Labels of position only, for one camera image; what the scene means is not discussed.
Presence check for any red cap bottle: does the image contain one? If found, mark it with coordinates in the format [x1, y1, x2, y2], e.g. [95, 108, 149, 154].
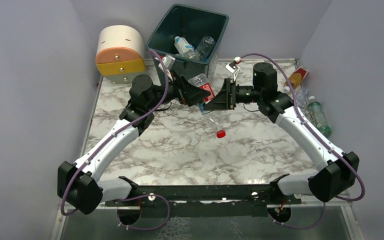
[197, 73, 226, 139]

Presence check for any clear bottle light blue label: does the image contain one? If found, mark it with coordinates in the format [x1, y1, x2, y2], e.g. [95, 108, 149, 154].
[174, 36, 199, 60]

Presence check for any plain clear bottle white cap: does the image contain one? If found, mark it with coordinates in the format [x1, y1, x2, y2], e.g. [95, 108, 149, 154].
[195, 35, 216, 61]

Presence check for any amber tea bottle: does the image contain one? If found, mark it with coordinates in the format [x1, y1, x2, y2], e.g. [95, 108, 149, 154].
[281, 66, 309, 94]

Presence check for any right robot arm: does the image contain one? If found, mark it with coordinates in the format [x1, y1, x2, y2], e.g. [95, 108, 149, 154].
[204, 62, 360, 203]

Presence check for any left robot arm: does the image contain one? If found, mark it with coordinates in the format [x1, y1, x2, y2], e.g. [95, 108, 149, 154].
[57, 71, 210, 216]

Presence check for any dark green plastic bin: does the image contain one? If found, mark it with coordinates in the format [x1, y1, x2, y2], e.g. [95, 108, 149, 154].
[146, 4, 229, 81]

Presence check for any cream orange drawer box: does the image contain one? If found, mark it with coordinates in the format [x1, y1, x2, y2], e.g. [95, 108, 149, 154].
[95, 25, 146, 84]

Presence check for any green tea bottle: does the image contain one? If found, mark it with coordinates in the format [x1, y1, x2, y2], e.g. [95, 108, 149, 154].
[307, 96, 332, 138]

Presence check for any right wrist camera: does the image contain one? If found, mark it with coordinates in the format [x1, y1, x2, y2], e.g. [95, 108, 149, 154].
[225, 56, 242, 82]

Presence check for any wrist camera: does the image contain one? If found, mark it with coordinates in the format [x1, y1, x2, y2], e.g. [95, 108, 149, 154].
[161, 54, 176, 81]
[225, 56, 242, 82]

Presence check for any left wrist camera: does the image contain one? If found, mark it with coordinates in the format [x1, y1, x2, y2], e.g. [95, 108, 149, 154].
[161, 54, 176, 81]

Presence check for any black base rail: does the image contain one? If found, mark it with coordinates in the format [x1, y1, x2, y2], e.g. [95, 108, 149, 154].
[105, 184, 301, 218]

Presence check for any aluminium frame rail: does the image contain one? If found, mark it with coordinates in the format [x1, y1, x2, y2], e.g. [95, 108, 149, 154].
[50, 197, 362, 240]

